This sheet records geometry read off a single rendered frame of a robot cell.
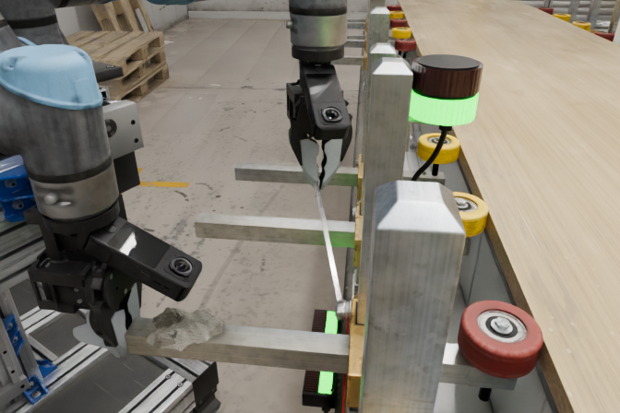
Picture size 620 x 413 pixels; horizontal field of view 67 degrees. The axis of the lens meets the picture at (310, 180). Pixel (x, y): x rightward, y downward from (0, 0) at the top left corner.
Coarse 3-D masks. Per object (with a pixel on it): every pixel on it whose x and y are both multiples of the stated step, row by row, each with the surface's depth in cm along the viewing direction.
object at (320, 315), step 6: (318, 312) 80; (324, 312) 80; (318, 318) 78; (324, 318) 78; (318, 324) 77; (324, 324) 77; (318, 330) 76; (306, 372) 69; (312, 372) 68; (318, 372) 68; (306, 378) 68; (312, 378) 68; (306, 384) 67; (312, 384) 67; (306, 390) 66; (312, 390) 66
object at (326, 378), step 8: (328, 312) 80; (328, 320) 78; (336, 320) 78; (328, 328) 76; (336, 328) 76; (320, 376) 68; (328, 376) 68; (320, 384) 67; (328, 384) 67; (320, 392) 66; (328, 392) 66
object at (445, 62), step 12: (420, 60) 41; (432, 60) 41; (444, 60) 41; (456, 60) 41; (468, 60) 41; (432, 96) 40; (408, 132) 43; (444, 132) 44; (408, 144) 43; (432, 156) 45; (420, 168) 46
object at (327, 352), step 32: (128, 352) 55; (160, 352) 55; (192, 352) 54; (224, 352) 53; (256, 352) 53; (288, 352) 52; (320, 352) 52; (448, 352) 52; (480, 384) 51; (512, 384) 50
